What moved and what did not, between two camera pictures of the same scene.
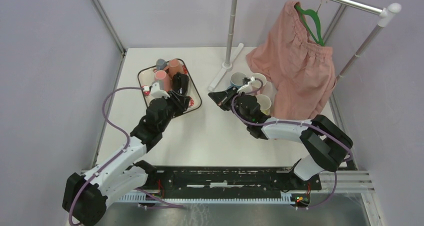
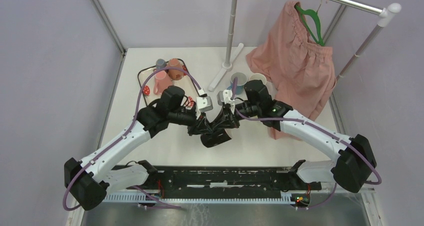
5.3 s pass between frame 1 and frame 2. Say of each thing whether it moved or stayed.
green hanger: stayed
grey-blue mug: stayed
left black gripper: moved
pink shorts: stayed
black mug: moved
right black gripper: moved
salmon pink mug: stayed
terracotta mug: stayed
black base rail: stayed
